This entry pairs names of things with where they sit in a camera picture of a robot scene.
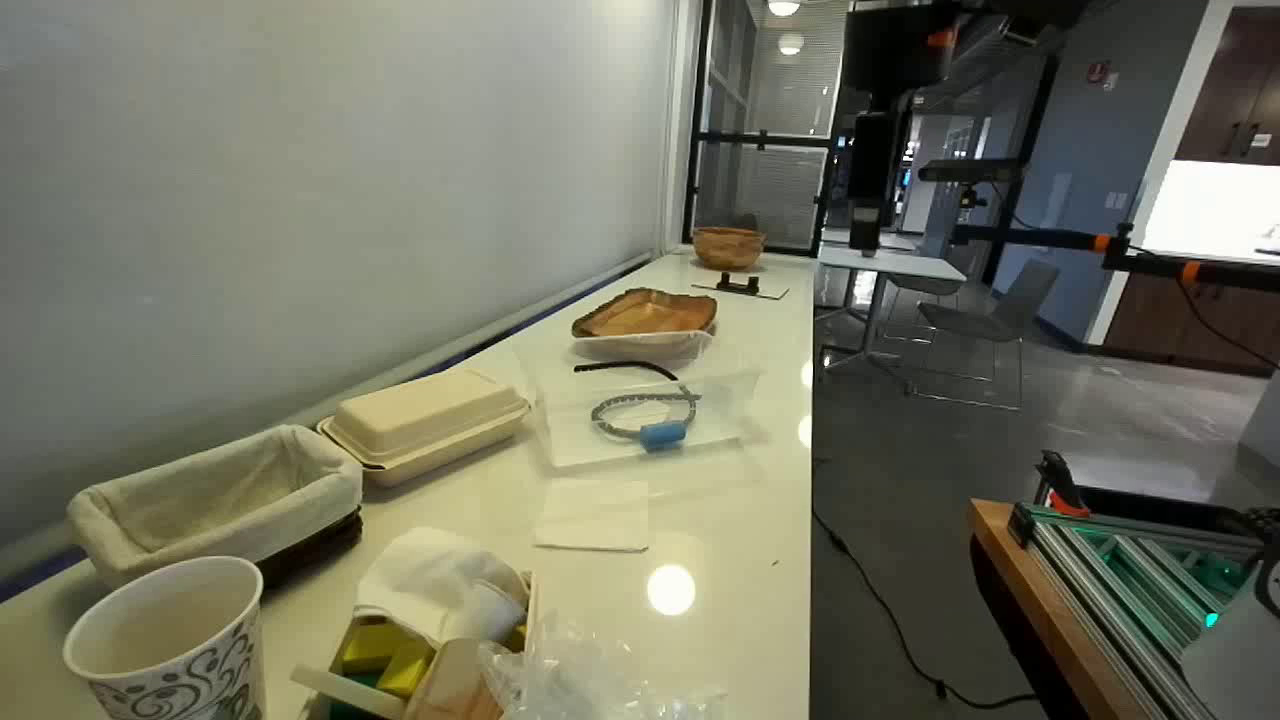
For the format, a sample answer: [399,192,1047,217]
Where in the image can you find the wooden bowl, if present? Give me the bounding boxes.
[691,225,763,271]

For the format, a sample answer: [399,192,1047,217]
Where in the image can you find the cloth lined basket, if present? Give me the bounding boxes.
[70,423,366,582]

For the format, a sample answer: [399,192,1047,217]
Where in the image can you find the crumpled clear plastic bag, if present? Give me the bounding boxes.
[478,629,728,720]

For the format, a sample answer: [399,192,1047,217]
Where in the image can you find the brown wooden tray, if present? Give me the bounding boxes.
[574,289,715,350]

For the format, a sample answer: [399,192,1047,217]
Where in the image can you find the beige clamshell takeout box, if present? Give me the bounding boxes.
[320,367,528,482]

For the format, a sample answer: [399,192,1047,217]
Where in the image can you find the grey chair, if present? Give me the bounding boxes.
[918,254,1065,398]

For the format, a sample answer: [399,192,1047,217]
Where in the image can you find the black camera tripod rig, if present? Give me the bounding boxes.
[920,161,1280,292]

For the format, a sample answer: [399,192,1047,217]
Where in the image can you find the black floor cable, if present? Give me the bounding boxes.
[812,512,1039,710]

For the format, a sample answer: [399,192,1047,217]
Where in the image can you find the small black stand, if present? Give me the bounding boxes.
[715,271,761,297]

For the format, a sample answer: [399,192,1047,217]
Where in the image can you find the crumpled white tissue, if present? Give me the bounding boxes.
[355,526,528,645]

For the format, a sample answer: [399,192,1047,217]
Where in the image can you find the wooden bench with metal rails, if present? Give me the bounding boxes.
[970,451,1280,720]

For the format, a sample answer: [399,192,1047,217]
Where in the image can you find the white paper napkin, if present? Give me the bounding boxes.
[536,481,650,553]

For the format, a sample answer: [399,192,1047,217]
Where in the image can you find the wooden box with colored blocks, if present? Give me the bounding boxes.
[287,570,536,720]

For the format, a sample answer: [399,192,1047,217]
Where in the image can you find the white background table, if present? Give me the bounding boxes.
[818,242,965,350]

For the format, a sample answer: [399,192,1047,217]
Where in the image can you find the clear plastic container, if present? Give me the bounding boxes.
[528,358,761,473]

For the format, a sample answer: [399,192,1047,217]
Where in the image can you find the patterned paper cup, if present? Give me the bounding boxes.
[64,557,266,720]

